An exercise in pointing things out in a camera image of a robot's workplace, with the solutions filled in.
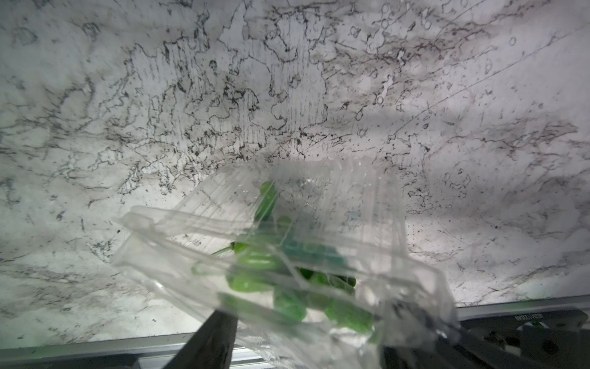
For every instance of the front aluminium rail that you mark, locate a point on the front aluminium rail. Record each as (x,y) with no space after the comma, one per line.
(156,352)

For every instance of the green peppers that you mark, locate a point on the green peppers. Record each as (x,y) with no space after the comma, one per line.
(302,275)

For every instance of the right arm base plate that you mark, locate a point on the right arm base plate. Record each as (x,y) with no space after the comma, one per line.
(555,339)

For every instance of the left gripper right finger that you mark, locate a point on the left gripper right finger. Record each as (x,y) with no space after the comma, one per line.
(469,347)

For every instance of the clear container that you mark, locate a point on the clear container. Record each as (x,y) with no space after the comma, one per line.
(353,205)

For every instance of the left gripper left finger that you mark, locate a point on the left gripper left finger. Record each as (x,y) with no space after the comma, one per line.
(211,347)

